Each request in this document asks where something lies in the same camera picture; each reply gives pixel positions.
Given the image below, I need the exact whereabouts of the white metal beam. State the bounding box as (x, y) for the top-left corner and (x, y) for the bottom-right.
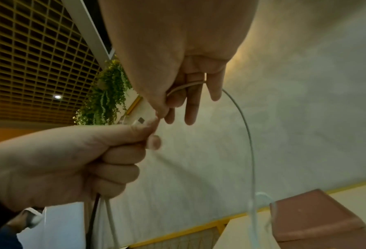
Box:
(61, 0), (116, 70)

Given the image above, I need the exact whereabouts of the pink green drawer box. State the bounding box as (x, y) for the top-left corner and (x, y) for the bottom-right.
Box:
(270, 189), (366, 249)

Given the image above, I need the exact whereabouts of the black cable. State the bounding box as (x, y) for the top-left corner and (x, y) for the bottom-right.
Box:
(84, 193), (101, 249)

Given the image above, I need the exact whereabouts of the person's left hand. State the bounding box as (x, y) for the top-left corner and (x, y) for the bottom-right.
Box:
(0, 117), (162, 212)

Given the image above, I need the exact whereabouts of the person's right hand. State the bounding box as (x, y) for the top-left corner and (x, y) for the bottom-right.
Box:
(98, 0), (260, 126)

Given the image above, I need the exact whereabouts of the hanging green plant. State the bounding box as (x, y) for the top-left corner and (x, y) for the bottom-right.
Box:
(73, 57), (134, 126)

